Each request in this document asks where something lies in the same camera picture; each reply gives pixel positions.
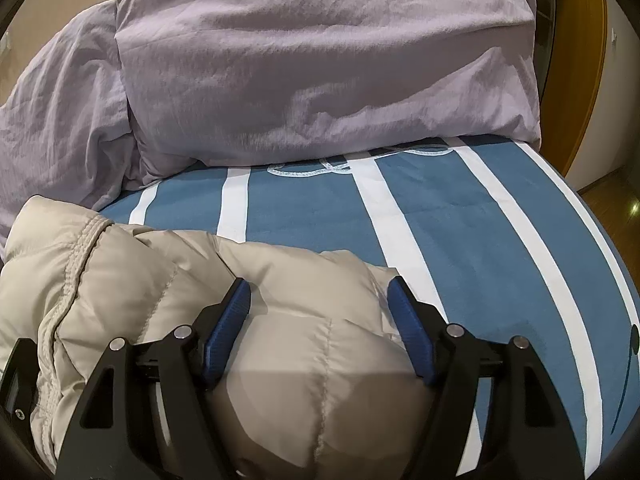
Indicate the wooden door frame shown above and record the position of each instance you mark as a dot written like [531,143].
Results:
[575,60]

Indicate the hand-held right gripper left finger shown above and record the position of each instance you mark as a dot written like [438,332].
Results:
[227,330]

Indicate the blue white striped bed sheet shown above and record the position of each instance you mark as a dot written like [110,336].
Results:
[475,240]

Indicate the beige down jacket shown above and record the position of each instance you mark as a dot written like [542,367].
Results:
[130,280]

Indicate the lavender pillow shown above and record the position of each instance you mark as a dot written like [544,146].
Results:
[55,120]
[325,70]

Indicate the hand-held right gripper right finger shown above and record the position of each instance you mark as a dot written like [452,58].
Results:
[410,332]

